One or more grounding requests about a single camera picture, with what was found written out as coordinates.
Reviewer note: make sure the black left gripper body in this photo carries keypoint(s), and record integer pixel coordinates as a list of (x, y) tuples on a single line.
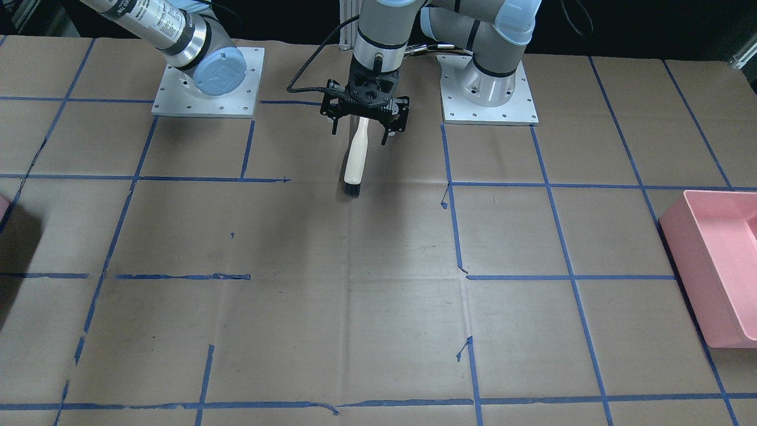
[(330, 110)]

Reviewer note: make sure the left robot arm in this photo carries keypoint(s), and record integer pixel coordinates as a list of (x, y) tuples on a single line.
[(494, 34)]

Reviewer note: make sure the pink plastic bin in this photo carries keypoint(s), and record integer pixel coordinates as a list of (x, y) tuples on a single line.
[(711, 235)]

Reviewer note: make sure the cream brush with black bristles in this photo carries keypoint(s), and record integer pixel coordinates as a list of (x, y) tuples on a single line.
[(357, 154)]

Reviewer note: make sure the aluminium frame post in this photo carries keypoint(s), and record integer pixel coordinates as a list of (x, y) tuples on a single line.
[(348, 33)]

